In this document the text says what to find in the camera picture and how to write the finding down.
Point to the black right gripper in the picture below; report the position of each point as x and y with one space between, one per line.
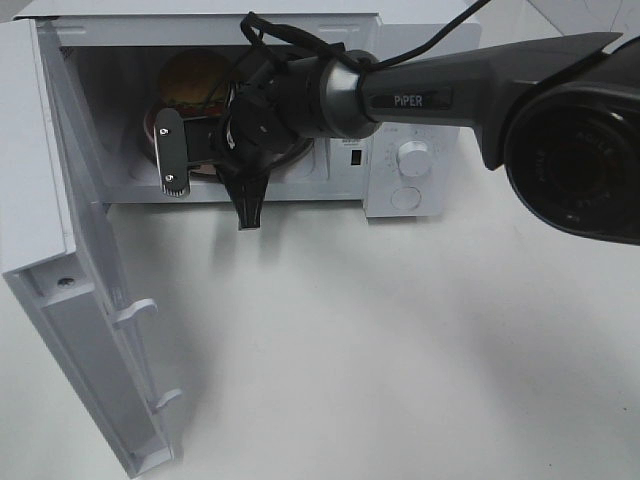
251 141

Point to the pink round plate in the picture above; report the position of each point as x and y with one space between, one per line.
150 135

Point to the burger with lettuce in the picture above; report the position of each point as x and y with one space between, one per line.
195 83

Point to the white microwave door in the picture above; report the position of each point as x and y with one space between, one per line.
58 252

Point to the round white door button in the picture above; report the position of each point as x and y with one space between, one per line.
406 198

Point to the white timer knob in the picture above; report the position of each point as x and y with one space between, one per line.
414 159

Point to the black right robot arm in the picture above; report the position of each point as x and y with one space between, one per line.
559 115

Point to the white microwave oven body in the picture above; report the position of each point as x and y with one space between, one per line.
78 79

